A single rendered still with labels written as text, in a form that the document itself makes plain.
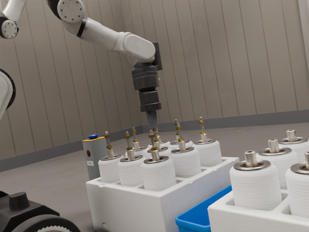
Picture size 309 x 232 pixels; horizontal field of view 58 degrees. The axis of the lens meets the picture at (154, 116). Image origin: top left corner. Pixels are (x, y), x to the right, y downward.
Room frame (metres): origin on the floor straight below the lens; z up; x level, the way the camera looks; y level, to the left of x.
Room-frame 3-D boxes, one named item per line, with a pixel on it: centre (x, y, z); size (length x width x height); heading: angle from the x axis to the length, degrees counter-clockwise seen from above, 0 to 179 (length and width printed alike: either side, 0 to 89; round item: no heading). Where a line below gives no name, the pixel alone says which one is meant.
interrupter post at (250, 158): (0.58, -0.18, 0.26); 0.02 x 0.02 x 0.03
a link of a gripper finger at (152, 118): (0.96, 0.01, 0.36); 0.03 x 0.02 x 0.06; 104
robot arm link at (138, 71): (0.99, 0.00, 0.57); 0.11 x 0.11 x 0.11; 22
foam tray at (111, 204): (0.98, 0.01, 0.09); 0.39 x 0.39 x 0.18; 42
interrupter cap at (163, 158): (0.81, 0.02, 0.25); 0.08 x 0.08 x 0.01
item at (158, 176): (0.81, 0.02, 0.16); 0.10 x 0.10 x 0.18
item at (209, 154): (0.97, -0.16, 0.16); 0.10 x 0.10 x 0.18
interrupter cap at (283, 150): (0.66, -0.27, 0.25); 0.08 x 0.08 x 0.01
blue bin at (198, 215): (0.76, -0.15, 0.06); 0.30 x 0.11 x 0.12; 132
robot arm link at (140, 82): (0.98, 0.01, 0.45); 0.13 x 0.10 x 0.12; 14
